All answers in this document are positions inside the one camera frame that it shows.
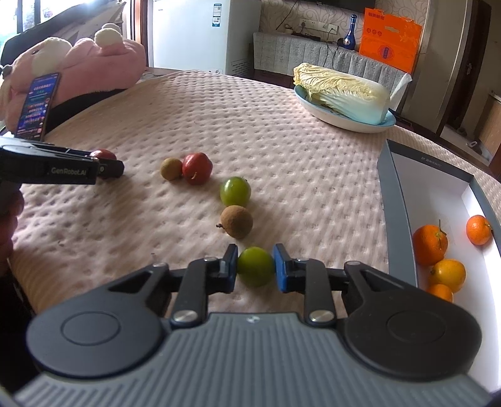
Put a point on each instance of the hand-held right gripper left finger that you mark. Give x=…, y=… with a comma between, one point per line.
x=234, y=266

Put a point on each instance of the cabinet with grey patterned cloth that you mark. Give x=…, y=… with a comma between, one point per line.
x=282, y=51

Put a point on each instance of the yellow-orange tangerine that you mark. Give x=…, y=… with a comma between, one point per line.
x=448, y=276

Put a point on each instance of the orange gift box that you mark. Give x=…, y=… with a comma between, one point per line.
x=387, y=43

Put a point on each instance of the pink plush toy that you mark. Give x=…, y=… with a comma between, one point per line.
x=101, y=62

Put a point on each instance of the large brown longan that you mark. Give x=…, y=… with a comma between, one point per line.
x=237, y=222

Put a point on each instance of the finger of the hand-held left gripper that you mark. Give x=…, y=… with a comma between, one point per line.
x=111, y=168

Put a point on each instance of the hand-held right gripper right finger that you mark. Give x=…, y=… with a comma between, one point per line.
x=278, y=268

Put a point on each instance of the blue glass bottle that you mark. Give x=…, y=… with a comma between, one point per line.
x=349, y=39

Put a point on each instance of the black power strip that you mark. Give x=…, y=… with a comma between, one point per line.
x=307, y=35

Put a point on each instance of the napa cabbage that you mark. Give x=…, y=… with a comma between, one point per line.
x=344, y=92

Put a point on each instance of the small tan longan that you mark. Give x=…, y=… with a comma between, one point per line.
x=171, y=169

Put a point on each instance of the tangerine with stem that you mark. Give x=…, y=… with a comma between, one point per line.
x=428, y=246

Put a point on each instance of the wooden kitchen cabinet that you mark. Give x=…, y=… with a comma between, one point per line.
x=491, y=125

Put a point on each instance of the white chest freezer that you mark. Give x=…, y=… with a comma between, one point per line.
x=188, y=35

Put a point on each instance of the person's left hand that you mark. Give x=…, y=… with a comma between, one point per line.
x=9, y=231

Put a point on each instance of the red plum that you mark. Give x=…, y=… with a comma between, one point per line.
x=197, y=168
x=103, y=154

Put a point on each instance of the blue ceramic plate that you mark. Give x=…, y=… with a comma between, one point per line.
x=352, y=124

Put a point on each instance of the orange tangerine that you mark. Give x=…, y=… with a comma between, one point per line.
x=440, y=293
x=478, y=231

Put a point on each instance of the smartphone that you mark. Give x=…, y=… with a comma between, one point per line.
x=37, y=105

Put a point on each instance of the beige quilted blanket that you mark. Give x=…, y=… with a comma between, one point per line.
x=313, y=176

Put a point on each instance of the grey box with white inside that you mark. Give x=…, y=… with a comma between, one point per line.
x=442, y=188

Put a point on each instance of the wide white wall socket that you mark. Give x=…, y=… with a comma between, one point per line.
x=329, y=28

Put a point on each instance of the black television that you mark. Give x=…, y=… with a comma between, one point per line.
x=332, y=2

